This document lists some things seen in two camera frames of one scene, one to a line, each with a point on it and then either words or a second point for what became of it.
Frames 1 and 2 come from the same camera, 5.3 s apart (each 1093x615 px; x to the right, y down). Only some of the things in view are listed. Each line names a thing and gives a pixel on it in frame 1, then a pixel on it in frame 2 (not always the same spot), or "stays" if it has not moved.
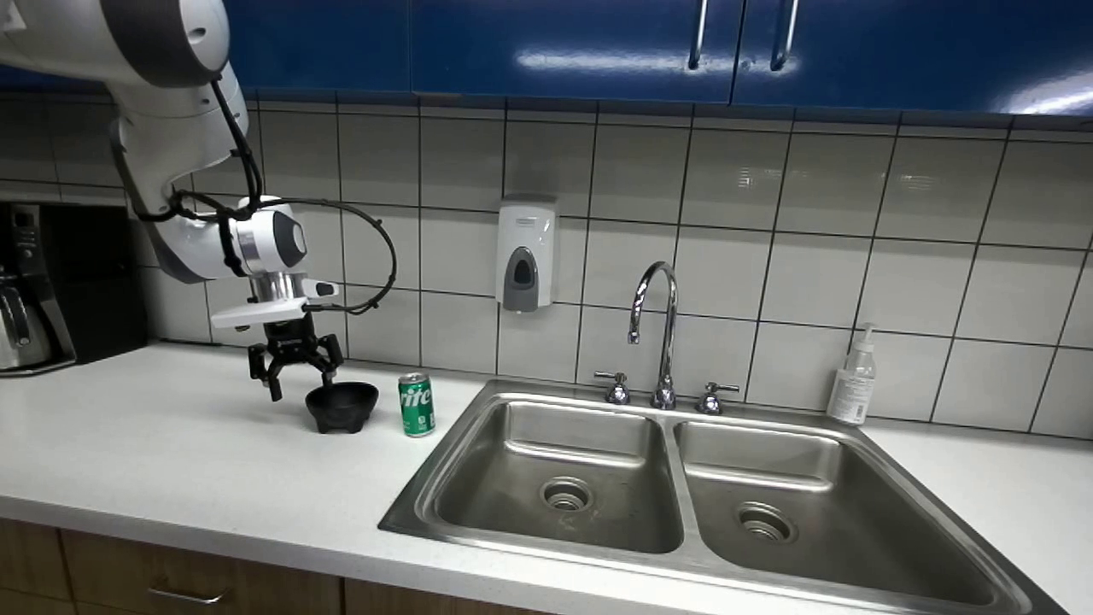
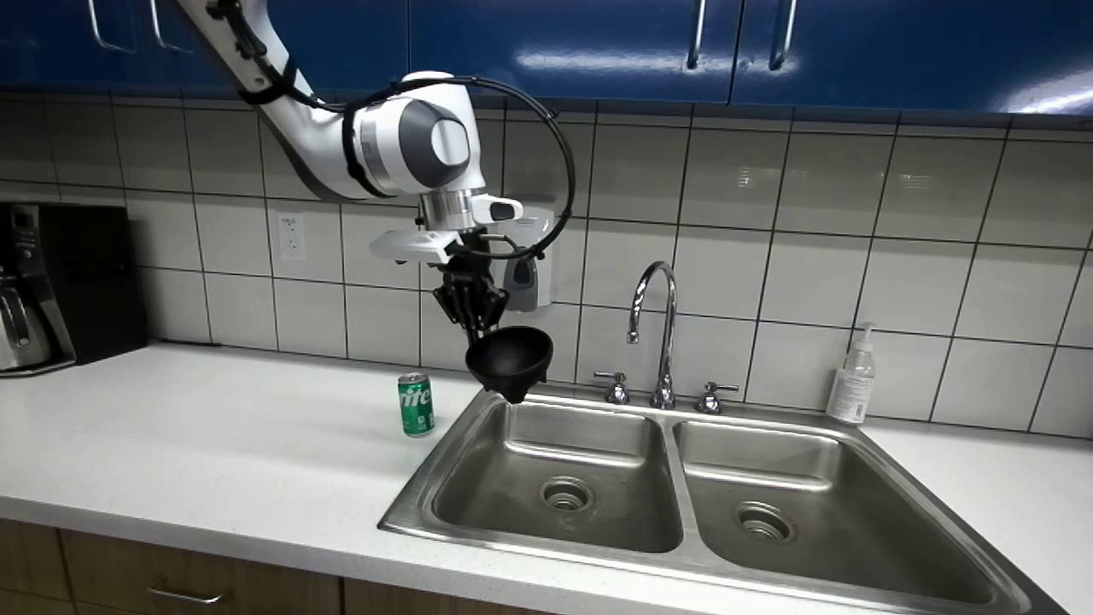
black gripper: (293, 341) → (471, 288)
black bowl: (344, 408) → (512, 359)
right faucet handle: (711, 396) stays
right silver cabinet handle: (790, 33) stays
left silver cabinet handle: (697, 36) stays
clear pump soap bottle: (856, 387) stays
